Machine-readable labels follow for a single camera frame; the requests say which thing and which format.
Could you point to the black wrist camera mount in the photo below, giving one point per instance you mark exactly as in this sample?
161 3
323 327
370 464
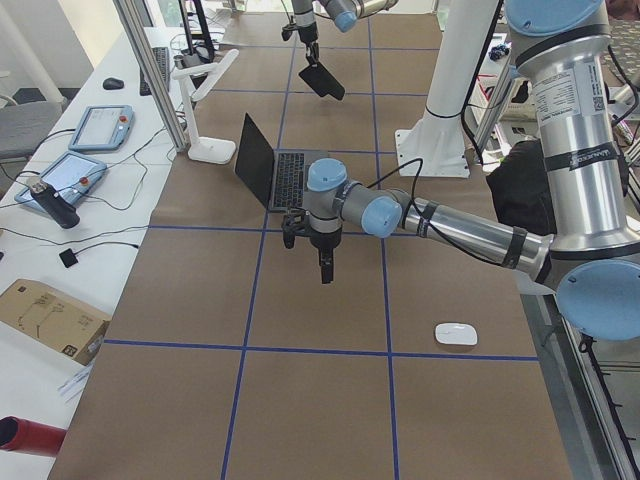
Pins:
293 225
288 31

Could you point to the cardboard box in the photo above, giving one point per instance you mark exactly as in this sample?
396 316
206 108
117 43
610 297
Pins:
55 319

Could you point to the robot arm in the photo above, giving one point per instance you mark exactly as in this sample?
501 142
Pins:
343 13
591 261

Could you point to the blue teach pendant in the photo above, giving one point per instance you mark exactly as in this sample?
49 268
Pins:
102 129
74 175

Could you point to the red cylinder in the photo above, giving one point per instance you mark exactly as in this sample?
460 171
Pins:
30 437

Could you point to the blue teach pendant far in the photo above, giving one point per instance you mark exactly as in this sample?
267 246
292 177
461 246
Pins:
102 129

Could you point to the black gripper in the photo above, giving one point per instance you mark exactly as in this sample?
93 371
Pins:
305 33
325 241

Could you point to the black cylindrical handheld device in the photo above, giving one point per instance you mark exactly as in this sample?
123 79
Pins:
62 212

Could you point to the white desk lamp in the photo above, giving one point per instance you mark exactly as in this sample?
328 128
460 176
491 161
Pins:
195 84

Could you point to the grey laptop computer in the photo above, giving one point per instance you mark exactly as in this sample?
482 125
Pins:
276 178

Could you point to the aluminium frame post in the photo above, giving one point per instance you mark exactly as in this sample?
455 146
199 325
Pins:
134 29

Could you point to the small black square puck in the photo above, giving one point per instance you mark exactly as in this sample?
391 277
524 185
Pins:
68 257

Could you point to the black computer mouse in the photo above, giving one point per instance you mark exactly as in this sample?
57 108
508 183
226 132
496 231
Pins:
112 83

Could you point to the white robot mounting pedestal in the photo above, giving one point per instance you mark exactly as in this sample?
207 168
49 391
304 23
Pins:
434 146

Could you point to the black mouse pad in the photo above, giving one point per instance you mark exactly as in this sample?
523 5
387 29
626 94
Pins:
322 82

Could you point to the white computer mouse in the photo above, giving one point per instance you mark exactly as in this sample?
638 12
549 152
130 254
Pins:
460 334

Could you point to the blue teach pendant near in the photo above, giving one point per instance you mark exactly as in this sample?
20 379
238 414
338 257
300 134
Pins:
74 175

